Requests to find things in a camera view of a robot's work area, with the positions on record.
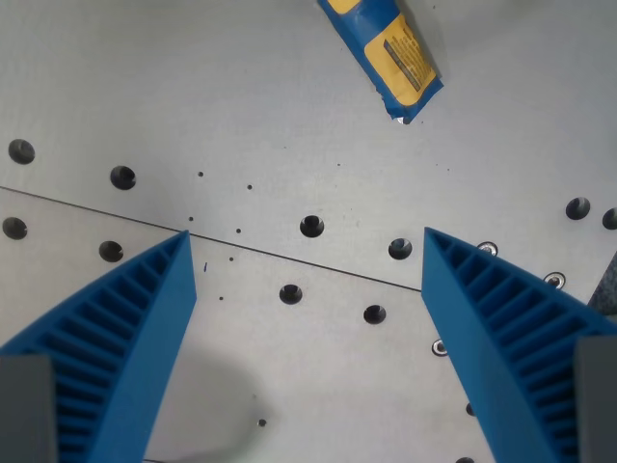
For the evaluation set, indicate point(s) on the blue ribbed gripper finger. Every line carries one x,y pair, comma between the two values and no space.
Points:
482,347
140,347

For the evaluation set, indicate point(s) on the blue and yellow snack bag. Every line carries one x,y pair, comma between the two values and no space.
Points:
381,53

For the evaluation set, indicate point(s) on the silver screw head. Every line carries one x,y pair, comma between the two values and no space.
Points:
438,346
555,279
488,248

